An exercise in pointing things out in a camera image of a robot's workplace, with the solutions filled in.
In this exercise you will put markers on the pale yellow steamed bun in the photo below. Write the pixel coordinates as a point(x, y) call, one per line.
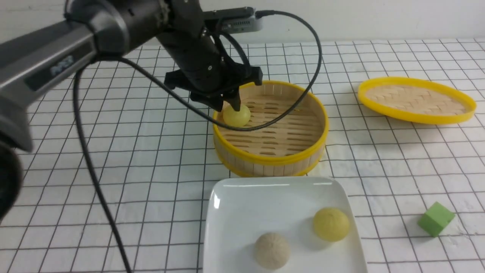
point(235, 118)

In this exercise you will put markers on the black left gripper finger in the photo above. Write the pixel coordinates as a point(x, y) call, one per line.
point(233, 98)

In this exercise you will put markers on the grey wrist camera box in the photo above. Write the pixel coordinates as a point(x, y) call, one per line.
point(235, 20)

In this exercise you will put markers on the white black grid tablecloth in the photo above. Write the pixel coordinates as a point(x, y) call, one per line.
point(157, 166)

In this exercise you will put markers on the beige steamed bun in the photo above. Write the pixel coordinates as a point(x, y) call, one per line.
point(271, 251)

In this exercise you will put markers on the yellow rimmed bamboo steamer basket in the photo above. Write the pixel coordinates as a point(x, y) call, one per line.
point(291, 147)

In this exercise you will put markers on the yellow rimmed bamboo steamer lid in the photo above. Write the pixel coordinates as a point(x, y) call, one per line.
point(416, 100)

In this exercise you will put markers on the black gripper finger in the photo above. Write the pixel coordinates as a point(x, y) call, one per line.
point(216, 103)

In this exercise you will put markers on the white square plate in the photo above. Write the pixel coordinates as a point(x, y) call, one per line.
point(240, 210)

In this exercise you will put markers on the green cube block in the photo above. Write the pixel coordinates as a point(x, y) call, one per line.
point(435, 219)

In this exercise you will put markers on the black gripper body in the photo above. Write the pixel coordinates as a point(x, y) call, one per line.
point(208, 62)

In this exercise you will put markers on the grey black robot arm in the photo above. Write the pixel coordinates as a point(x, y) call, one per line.
point(33, 64)

